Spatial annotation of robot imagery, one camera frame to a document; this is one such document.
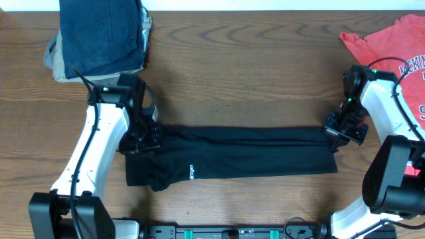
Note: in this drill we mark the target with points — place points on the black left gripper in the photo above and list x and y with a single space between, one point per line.
154 144

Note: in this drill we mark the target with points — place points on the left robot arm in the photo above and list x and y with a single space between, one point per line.
116 122

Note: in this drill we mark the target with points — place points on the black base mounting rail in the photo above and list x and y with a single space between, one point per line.
239 232

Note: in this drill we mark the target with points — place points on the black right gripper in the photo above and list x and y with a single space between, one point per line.
330 129

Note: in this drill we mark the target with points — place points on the folded beige garment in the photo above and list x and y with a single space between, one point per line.
53 59

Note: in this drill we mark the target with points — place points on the folded navy blue garment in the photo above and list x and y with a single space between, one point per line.
101 36

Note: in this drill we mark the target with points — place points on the folded grey garment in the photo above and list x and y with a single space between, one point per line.
53 59

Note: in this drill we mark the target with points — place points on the black polo shirt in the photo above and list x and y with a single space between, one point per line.
190 153

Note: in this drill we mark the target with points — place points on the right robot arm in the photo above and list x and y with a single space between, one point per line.
393 186

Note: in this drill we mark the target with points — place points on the folded light blue garment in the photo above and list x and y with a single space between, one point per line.
144 28

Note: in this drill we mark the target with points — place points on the red printed t-shirt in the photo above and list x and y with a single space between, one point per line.
398 43

